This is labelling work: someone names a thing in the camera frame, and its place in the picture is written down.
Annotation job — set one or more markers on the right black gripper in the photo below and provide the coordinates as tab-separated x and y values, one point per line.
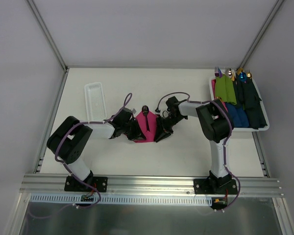
163	125

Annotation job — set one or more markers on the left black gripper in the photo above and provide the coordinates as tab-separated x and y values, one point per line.
133	128

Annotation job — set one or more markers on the magenta paper napkin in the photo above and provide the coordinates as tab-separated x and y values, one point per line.
151	117

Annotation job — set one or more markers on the black fork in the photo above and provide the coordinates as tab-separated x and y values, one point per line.
147	124

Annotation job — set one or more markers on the purple metallic spoon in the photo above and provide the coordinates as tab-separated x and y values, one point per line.
145	110

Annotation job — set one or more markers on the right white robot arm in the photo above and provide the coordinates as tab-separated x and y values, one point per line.
217	127

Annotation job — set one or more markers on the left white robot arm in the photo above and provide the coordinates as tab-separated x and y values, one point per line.
70	138

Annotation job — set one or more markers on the green rolled napkin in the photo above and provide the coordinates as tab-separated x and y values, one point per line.
224	90

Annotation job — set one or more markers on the blue rolled napkin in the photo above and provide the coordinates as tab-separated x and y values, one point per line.
238	116

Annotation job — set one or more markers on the purple fork in roll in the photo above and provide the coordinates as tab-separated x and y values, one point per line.
218	72

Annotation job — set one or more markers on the silver spoon in roll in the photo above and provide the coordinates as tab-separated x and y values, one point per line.
229	73

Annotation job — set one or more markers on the dark navy rolled napkin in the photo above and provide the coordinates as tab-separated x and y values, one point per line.
249	98

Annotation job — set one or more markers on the blue spoon in roll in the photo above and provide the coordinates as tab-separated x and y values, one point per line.
243	77

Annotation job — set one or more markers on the small white utensil basket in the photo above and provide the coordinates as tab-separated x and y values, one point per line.
95	102

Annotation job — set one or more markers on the large white storage basket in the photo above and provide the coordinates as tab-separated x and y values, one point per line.
261	104

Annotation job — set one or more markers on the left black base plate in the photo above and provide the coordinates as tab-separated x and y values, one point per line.
100	184

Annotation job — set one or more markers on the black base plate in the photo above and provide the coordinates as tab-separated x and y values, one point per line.
209	186
100	184

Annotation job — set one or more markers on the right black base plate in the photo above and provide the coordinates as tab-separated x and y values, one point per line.
209	186

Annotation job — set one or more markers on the white slotted cable duct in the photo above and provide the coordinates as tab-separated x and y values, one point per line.
122	199

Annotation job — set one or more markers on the aluminium front rail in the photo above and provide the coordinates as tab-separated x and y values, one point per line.
151	185

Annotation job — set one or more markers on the right aluminium frame post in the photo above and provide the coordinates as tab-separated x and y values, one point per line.
261	32

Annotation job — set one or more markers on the aluminium frame post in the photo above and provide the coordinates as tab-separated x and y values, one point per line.
261	32
46	33

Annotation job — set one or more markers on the left aluminium frame post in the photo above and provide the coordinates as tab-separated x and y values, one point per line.
46	33

